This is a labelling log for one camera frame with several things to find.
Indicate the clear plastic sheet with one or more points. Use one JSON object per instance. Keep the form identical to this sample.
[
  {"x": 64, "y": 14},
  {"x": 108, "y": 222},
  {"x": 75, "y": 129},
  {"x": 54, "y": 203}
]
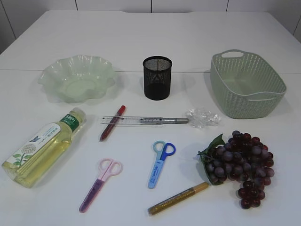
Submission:
[{"x": 200, "y": 117}]

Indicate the purple grape bunch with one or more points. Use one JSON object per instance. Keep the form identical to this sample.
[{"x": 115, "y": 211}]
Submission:
[{"x": 243, "y": 158}]

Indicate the yellow tea bottle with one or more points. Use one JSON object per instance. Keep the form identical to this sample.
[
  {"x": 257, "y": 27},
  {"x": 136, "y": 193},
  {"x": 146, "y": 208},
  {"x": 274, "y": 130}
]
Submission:
[{"x": 27, "y": 165}]

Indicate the silver glitter marker pen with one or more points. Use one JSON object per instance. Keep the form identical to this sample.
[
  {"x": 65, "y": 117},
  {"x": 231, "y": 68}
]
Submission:
[{"x": 160, "y": 120}]

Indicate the black mesh pen holder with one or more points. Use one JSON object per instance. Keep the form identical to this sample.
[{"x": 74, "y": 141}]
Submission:
[{"x": 157, "y": 77}]

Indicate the red marker pen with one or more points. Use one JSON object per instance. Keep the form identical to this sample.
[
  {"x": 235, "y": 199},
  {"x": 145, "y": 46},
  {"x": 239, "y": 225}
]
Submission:
[{"x": 112, "y": 123}]

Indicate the clear plastic ruler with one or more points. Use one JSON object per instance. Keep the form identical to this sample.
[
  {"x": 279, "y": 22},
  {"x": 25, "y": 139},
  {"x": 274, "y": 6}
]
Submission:
[{"x": 124, "y": 120}]

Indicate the green wavy glass plate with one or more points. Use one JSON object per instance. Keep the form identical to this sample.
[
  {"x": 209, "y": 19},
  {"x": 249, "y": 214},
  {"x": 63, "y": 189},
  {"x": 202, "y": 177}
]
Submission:
[{"x": 78, "y": 78}]

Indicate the gold glitter marker pen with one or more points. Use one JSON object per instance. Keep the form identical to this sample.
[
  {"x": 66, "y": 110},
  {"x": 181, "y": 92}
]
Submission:
[{"x": 163, "y": 205}]

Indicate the green plastic woven basket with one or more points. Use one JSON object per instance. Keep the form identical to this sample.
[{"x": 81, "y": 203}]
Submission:
[{"x": 246, "y": 86}]

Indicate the blue capped scissors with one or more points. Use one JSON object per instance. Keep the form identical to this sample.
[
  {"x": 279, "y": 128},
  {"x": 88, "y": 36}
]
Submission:
[{"x": 163, "y": 150}]

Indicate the pink purple capped scissors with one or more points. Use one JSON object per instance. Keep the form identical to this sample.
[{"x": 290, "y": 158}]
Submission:
[{"x": 107, "y": 168}]

